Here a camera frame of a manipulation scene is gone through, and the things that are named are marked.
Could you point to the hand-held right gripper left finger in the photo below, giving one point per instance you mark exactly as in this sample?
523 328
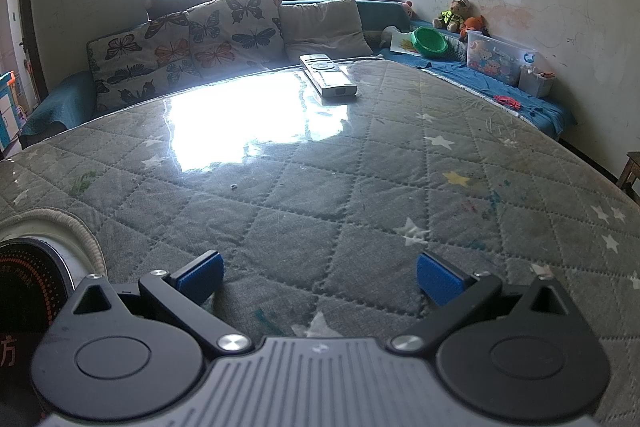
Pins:
200 277

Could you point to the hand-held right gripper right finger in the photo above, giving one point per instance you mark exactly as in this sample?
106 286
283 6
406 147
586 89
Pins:
440 279

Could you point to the small white plastic container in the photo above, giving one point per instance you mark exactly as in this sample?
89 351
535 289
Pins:
535 82

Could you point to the round black induction cooker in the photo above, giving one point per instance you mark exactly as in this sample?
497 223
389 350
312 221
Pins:
25 287

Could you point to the small red toy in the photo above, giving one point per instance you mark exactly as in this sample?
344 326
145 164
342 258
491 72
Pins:
506 101

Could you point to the wooden stool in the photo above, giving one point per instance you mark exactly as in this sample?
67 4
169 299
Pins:
630 169

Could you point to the butterfly print cushion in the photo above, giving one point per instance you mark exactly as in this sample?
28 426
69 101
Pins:
235 32
140 62

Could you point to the teal sofa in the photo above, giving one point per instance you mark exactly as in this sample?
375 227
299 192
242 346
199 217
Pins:
50 107

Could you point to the clear plastic storage box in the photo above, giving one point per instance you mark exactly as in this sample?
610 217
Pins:
500 59

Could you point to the white remote control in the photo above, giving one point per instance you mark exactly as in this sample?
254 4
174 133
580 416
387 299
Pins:
327 77

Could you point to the green plastic bowl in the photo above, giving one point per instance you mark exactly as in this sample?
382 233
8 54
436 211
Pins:
429 42

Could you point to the white paper sheet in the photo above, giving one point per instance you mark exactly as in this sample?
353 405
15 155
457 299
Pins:
402 43

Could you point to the orange plush toy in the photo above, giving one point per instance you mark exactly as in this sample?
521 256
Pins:
472 27

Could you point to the blue toy cabinet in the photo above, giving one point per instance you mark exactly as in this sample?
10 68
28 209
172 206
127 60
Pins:
9 107

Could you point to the plush bear with yellow vest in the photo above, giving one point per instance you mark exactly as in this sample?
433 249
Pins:
452 14

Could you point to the pink plush toy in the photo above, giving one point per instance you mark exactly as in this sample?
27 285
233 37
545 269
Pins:
408 9

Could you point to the beige cushion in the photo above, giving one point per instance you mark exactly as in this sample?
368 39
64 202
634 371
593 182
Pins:
320 29

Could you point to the dark wooden door frame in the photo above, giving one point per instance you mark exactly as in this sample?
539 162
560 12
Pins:
30 32

